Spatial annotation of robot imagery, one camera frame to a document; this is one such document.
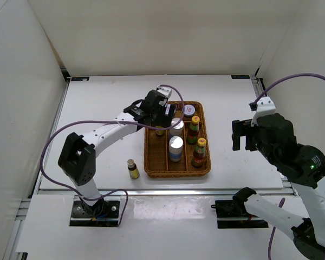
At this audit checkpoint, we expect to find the white lid jar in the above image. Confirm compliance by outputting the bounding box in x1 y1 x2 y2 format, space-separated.
183 105 196 121

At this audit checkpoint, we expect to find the small amber bottle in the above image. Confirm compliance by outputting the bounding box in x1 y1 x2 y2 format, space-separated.
155 126 164 137
127 159 140 179

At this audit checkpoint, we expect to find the silver cap shaker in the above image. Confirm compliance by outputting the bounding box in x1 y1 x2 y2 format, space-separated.
168 136 184 162
168 118 184 139

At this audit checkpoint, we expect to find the red sauce bottle yellow cap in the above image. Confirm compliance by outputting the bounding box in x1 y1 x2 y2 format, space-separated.
191 138 207 168

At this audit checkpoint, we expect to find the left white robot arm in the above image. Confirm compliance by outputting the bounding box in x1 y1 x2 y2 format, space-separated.
58 86 173 217

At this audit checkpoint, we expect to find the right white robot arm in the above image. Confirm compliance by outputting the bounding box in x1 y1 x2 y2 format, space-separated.
232 113 325 259

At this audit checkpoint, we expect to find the brown wicker divided basket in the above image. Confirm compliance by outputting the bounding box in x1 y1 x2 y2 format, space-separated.
144 101 211 178

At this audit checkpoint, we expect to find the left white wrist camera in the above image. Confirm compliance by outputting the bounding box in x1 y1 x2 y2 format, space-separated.
156 86 172 106

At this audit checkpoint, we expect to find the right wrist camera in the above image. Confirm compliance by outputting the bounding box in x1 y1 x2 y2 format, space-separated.
249 96 276 127

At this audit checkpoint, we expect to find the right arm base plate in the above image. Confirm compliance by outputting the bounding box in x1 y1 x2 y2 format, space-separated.
211 200 268 229

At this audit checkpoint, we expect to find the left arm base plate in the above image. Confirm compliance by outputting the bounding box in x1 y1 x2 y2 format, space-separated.
69 198 120 228

